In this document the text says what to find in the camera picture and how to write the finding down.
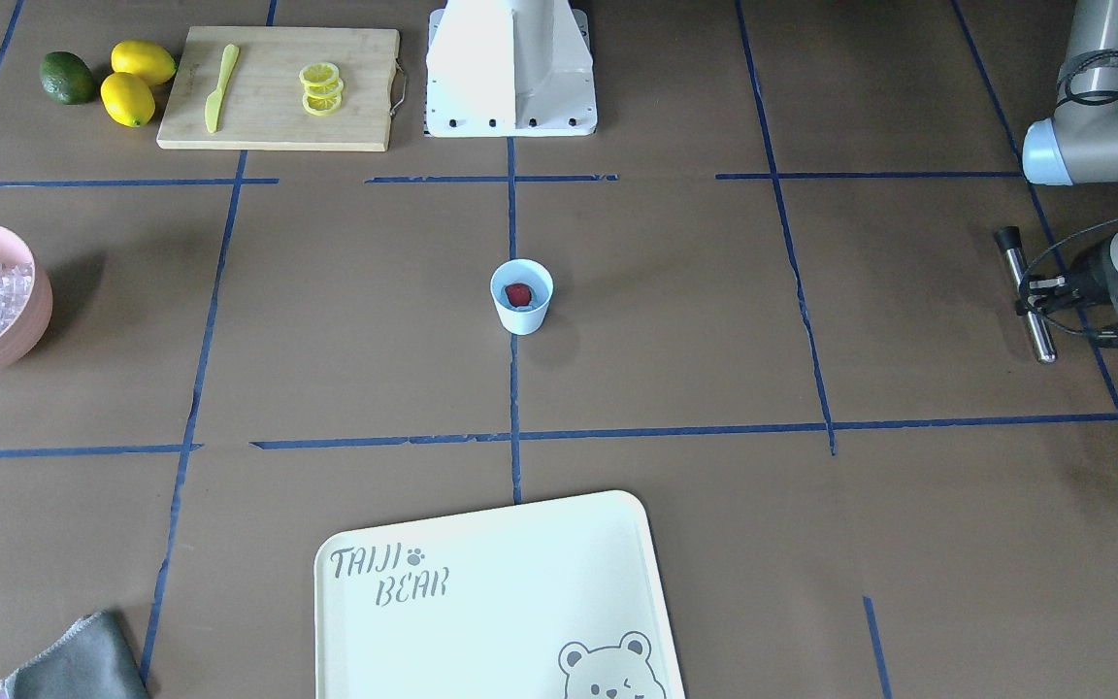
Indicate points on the light blue plastic cup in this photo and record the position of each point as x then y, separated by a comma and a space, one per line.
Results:
522, 270

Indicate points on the red strawberry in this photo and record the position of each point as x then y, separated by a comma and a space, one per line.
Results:
519, 296

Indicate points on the green lime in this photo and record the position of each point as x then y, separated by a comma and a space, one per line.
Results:
66, 79

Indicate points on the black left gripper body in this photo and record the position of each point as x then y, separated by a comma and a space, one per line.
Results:
1095, 280

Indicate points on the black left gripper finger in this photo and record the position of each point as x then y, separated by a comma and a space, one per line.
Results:
1036, 285
1044, 305

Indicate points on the steel muddler black tip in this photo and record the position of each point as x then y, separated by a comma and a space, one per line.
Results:
1009, 243

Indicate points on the lemon slices stack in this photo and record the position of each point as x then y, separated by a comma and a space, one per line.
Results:
322, 88

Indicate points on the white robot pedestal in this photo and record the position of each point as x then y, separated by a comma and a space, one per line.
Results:
509, 69

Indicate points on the cream bear tray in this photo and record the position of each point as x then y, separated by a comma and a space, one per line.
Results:
556, 599

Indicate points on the grey folded cloth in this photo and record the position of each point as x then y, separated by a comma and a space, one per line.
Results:
91, 659

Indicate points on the yellow knife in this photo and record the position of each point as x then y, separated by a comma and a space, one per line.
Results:
214, 101

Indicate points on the wooden cutting board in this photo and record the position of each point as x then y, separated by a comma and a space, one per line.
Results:
262, 109

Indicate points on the yellow lemon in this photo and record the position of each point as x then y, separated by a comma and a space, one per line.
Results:
127, 99
152, 63

